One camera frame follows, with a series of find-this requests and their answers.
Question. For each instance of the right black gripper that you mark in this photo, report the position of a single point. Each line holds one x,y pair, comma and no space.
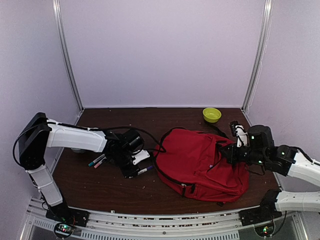
231,157

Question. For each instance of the pale blue ceramic bowl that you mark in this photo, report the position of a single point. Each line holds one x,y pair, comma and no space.
78,150

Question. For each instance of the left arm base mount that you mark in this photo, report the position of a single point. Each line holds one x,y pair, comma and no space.
65,228

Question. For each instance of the purple capped white marker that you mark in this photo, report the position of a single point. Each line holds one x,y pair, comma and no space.
145,170

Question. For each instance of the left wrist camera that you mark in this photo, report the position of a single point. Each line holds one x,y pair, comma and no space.
140,156

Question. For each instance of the red backpack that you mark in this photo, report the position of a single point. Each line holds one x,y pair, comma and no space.
185,166

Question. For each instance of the aluminium frame post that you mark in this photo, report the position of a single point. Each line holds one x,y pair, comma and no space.
261,47
65,53

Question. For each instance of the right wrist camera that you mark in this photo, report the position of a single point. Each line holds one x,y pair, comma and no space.
238,131

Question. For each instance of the lime green bowl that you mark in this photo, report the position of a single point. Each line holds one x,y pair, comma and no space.
211,115

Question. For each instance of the front aluminium rail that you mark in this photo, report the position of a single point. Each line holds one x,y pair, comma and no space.
221,225

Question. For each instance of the left aluminium frame post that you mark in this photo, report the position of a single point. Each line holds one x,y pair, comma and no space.
65,53

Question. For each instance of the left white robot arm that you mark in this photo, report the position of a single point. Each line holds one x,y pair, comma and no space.
40,133

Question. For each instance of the teal capped white marker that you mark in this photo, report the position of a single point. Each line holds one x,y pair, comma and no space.
97,160

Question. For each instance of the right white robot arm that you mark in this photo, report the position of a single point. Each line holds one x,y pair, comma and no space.
291,161

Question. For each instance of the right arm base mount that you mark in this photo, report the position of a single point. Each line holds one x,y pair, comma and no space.
261,218

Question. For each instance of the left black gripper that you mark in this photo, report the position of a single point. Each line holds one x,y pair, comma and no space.
127,173

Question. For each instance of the pink capped white marker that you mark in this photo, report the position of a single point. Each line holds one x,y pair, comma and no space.
99,163

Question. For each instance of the right aluminium frame post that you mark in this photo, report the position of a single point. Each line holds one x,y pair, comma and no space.
261,47

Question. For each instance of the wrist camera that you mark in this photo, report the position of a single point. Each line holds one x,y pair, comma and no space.
140,156
238,131

